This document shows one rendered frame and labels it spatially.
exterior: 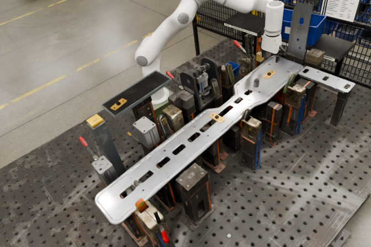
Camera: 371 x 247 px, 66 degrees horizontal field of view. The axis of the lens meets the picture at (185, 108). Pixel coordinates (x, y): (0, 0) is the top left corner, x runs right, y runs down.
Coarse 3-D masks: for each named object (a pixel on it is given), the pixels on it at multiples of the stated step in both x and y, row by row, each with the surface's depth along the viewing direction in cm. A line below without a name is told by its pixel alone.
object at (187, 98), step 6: (180, 96) 155; (186, 96) 154; (192, 96) 154; (186, 102) 152; (192, 102) 156; (186, 108) 155; (192, 108) 158; (186, 114) 159; (192, 114) 162; (186, 120) 164; (192, 138) 173
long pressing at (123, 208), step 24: (264, 72) 173; (288, 72) 170; (240, 96) 160; (264, 96) 157; (192, 120) 151; (168, 144) 141; (192, 144) 139; (144, 168) 132; (168, 168) 130; (120, 192) 124; (144, 192) 123; (120, 216) 116
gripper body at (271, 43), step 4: (264, 36) 154; (268, 36) 151; (272, 36) 150; (276, 36) 150; (280, 36) 151; (264, 40) 155; (268, 40) 153; (272, 40) 152; (276, 40) 150; (280, 40) 152; (264, 44) 157; (268, 44) 155; (272, 44) 153; (276, 44) 151; (280, 44) 153; (264, 48) 158; (268, 48) 156; (272, 48) 154; (276, 48) 153; (272, 52) 156; (276, 52) 154
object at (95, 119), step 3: (96, 114) 140; (93, 117) 139; (96, 117) 138; (99, 117) 138; (87, 120) 138; (90, 120) 137; (93, 120) 137; (96, 120) 137; (99, 120) 137; (102, 120) 137; (90, 123) 136; (93, 123) 135; (96, 123) 136; (93, 126) 135
